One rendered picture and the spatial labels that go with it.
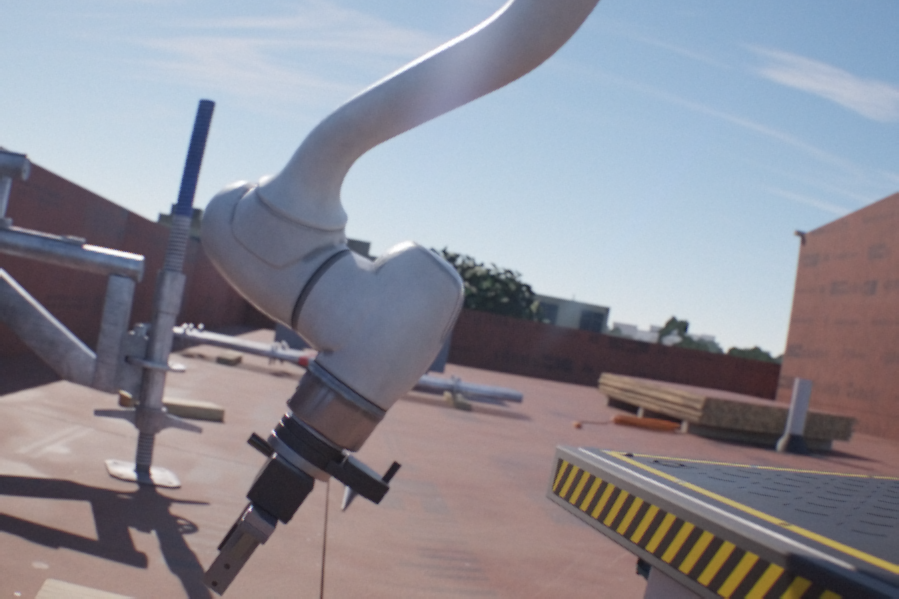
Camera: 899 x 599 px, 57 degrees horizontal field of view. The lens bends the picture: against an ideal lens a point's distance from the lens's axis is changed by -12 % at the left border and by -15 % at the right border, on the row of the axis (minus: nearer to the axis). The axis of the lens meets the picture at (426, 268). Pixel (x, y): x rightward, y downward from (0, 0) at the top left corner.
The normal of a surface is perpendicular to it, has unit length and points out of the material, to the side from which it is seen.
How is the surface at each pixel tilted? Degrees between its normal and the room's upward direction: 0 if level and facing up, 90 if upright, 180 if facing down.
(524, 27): 115
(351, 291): 73
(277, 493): 90
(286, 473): 90
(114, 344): 90
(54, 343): 90
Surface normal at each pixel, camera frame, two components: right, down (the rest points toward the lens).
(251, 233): -0.40, 0.01
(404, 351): 0.35, 0.18
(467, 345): 0.09, -0.04
